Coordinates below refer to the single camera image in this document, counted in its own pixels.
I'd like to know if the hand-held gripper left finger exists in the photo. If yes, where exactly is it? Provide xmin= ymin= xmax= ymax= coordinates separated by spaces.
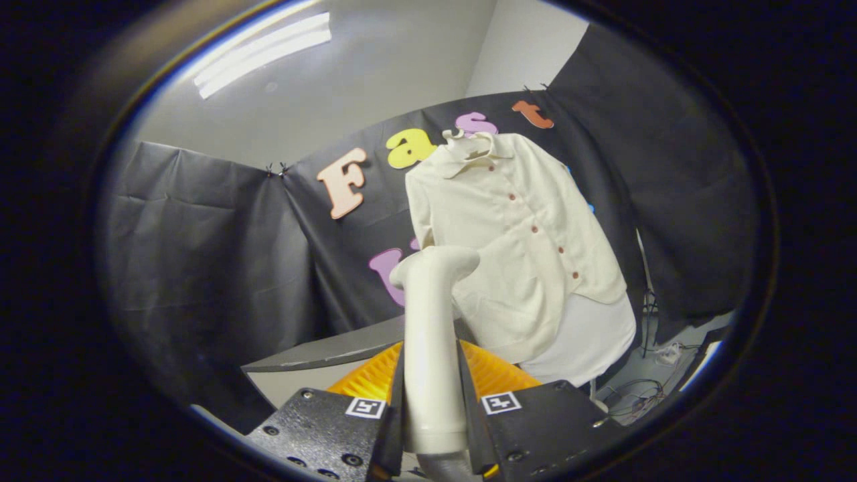
xmin=246 ymin=340 xmax=406 ymax=482

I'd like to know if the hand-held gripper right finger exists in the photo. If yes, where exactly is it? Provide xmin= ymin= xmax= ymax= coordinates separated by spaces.
xmin=457 ymin=338 xmax=627 ymax=482

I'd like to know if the pale garment steamer hose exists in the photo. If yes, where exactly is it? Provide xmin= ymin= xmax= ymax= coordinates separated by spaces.
xmin=415 ymin=452 xmax=483 ymax=482

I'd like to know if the white garment steamer head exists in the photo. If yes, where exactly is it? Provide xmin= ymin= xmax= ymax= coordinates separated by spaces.
xmin=390 ymin=246 xmax=481 ymax=456

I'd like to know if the cream button-up shirt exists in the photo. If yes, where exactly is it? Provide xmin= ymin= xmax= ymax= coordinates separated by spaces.
xmin=405 ymin=132 xmax=628 ymax=366

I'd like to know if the thin steamer stand pole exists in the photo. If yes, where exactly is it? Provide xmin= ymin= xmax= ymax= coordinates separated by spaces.
xmin=633 ymin=231 xmax=660 ymax=359

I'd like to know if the white cabinet with grey top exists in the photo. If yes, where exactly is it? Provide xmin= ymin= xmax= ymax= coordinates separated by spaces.
xmin=241 ymin=315 xmax=469 ymax=409

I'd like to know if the black backdrop cloth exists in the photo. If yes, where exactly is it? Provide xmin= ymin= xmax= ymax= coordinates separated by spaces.
xmin=100 ymin=23 xmax=761 ymax=432

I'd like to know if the ceiling light panel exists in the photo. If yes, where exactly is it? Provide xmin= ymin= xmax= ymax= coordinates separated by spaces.
xmin=193 ymin=11 xmax=333 ymax=100

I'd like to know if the tangle of floor cables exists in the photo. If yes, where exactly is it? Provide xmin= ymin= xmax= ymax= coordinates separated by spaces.
xmin=596 ymin=341 xmax=704 ymax=419

